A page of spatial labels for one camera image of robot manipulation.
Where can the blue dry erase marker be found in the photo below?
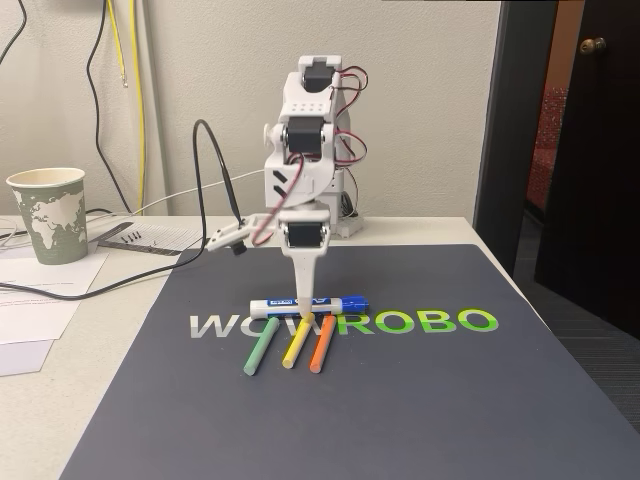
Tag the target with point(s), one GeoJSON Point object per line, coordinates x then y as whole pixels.
{"type": "Point", "coordinates": [280, 306]}

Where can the yellow chalk stick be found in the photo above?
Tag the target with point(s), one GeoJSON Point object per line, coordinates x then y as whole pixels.
{"type": "Point", "coordinates": [297, 345]}

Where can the orange chalk stick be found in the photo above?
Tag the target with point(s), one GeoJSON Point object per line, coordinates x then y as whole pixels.
{"type": "Point", "coordinates": [322, 345]}

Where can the green chalk stick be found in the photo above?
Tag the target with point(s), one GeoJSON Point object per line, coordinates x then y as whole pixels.
{"type": "Point", "coordinates": [260, 347]}

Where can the printed sheet with dark strip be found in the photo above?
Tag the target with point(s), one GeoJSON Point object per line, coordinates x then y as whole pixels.
{"type": "Point", "coordinates": [165, 240]}

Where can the dark grey WOWROBO mat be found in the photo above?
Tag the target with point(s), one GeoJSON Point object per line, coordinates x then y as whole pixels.
{"type": "Point", "coordinates": [400, 400]}

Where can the white paper sheet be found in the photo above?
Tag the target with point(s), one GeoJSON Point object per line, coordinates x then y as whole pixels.
{"type": "Point", "coordinates": [75, 275]}
{"type": "Point", "coordinates": [20, 357]}
{"type": "Point", "coordinates": [35, 320]}

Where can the world map paper cup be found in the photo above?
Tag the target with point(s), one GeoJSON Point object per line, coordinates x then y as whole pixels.
{"type": "Point", "coordinates": [50, 225]}

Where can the dark wooden door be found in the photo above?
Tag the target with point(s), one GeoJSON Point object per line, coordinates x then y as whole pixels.
{"type": "Point", "coordinates": [600, 175]}

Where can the brass door knob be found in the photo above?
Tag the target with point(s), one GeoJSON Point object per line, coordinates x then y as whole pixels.
{"type": "Point", "coordinates": [593, 46]}

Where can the white gripper camera module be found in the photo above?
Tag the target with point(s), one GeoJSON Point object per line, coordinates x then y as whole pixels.
{"type": "Point", "coordinates": [225, 235]}

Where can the dark grey door frame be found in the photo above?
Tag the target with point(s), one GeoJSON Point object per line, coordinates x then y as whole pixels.
{"type": "Point", "coordinates": [505, 125]}

